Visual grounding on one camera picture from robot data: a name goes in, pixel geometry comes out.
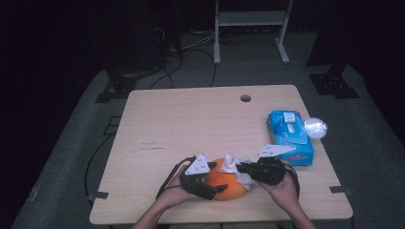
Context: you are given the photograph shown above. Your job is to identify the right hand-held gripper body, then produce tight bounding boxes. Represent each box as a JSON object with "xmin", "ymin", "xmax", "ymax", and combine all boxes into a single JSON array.
[{"xmin": 250, "ymin": 143, "xmax": 297, "ymax": 186}]

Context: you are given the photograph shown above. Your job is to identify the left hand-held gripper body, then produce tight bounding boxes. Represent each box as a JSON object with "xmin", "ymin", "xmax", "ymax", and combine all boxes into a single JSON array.
[{"xmin": 179, "ymin": 154, "xmax": 221, "ymax": 201}]

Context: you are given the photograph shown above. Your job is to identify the orange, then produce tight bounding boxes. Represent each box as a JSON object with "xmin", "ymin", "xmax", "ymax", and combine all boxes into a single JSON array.
[{"xmin": 203, "ymin": 157, "xmax": 249, "ymax": 202}]

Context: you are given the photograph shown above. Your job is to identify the white wet wipe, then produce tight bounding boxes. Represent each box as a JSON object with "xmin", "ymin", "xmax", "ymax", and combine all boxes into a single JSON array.
[{"xmin": 219, "ymin": 153, "xmax": 256, "ymax": 191}]

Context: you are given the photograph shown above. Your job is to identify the blue wet wipes pack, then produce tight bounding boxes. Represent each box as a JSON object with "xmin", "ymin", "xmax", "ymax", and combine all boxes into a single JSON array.
[{"xmin": 266, "ymin": 110, "xmax": 315, "ymax": 168}]

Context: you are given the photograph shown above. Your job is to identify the person's right hand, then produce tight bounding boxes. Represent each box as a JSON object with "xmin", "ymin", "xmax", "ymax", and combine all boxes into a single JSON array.
[{"xmin": 256, "ymin": 171, "xmax": 301, "ymax": 213}]

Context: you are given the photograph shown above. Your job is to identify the person's left hand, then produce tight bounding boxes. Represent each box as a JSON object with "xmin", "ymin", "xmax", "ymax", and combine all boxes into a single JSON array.
[{"xmin": 155, "ymin": 166, "xmax": 201, "ymax": 211}]

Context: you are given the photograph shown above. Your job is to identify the shiny white round ball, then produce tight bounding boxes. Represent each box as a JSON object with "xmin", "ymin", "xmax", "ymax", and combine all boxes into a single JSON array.
[{"xmin": 303, "ymin": 116, "xmax": 329, "ymax": 139}]

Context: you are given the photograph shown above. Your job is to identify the black tape strip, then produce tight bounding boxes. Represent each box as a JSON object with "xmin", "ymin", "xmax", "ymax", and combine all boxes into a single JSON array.
[
  {"xmin": 87, "ymin": 191, "xmax": 110, "ymax": 201},
  {"xmin": 329, "ymin": 184, "xmax": 354, "ymax": 196}
]

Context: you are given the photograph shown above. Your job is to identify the black metal stand base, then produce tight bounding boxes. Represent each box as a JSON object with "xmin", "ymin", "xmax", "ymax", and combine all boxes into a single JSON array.
[
  {"xmin": 309, "ymin": 72, "xmax": 361, "ymax": 100},
  {"xmin": 95, "ymin": 75, "xmax": 139, "ymax": 104}
]

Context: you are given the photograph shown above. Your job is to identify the dark equipment rack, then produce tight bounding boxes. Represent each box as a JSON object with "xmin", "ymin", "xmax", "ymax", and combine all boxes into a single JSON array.
[{"xmin": 104, "ymin": 0, "xmax": 184, "ymax": 76}]

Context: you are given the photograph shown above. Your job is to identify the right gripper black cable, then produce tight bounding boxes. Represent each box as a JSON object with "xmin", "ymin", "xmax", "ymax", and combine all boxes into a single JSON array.
[{"xmin": 282, "ymin": 161, "xmax": 301, "ymax": 198}]

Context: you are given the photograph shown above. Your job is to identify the black floor cable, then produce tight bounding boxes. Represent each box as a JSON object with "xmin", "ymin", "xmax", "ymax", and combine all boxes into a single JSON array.
[
  {"xmin": 83, "ymin": 135, "xmax": 113, "ymax": 200},
  {"xmin": 149, "ymin": 52, "xmax": 185, "ymax": 91},
  {"xmin": 178, "ymin": 47, "xmax": 218, "ymax": 88}
]

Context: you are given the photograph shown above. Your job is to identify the white floor cables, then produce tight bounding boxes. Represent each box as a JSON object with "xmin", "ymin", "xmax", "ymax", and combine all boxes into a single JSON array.
[{"xmin": 181, "ymin": 30, "xmax": 218, "ymax": 52}]

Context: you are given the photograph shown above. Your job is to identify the white metal stand frame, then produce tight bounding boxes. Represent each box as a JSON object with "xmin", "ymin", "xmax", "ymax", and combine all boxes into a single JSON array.
[{"xmin": 213, "ymin": 0, "xmax": 294, "ymax": 66}]

